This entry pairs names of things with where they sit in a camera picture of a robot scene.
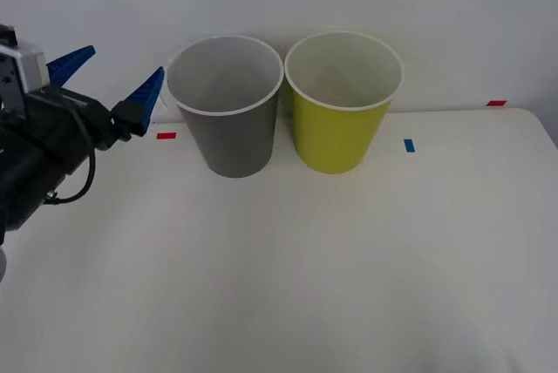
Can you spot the grey plastic bin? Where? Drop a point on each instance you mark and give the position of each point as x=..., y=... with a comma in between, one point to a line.
x=235, y=142

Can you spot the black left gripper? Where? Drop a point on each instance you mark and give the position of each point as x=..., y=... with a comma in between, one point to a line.
x=83, y=120

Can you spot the yellow-green plastic bin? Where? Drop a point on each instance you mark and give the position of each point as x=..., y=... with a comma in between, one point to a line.
x=335, y=137

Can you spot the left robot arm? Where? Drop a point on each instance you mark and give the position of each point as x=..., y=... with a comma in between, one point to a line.
x=26, y=172

